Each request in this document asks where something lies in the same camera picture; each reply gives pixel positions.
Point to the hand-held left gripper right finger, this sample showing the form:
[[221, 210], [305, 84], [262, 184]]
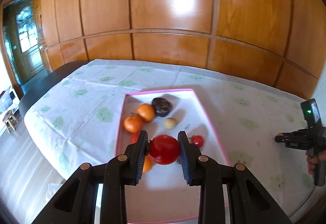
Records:
[[182, 160]]

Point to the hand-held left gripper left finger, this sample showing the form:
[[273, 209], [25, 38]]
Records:
[[142, 160]]

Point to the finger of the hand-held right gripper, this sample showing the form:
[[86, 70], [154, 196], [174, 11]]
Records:
[[282, 136]]

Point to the smooth orange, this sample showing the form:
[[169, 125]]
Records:
[[147, 112], [147, 164]]

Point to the red cherry tomato with stem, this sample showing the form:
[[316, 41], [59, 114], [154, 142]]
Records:
[[164, 150], [198, 140]]

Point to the stemless red cherry tomato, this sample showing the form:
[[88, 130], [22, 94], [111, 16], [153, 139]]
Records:
[[134, 138]]

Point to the tangerine with stem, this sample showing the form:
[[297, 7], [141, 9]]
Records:
[[133, 124]]

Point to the tan longan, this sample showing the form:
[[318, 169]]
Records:
[[170, 123]]

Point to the pink shallow tray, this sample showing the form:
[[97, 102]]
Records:
[[163, 198]]

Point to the lumpy dark water chestnut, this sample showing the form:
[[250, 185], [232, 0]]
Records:
[[161, 107]]

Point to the person's right hand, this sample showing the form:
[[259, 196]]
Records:
[[311, 162]]

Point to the white cloud-print tablecloth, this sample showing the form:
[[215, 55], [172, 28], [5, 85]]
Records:
[[84, 101]]

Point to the wooden panelled wardrobe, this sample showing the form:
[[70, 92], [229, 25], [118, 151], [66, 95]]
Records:
[[165, 43]]

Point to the small wooden stool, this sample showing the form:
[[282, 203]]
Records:
[[9, 115]]

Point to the white and blue box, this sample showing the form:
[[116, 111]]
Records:
[[6, 101]]

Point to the dark glass door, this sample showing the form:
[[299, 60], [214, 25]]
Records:
[[25, 35]]

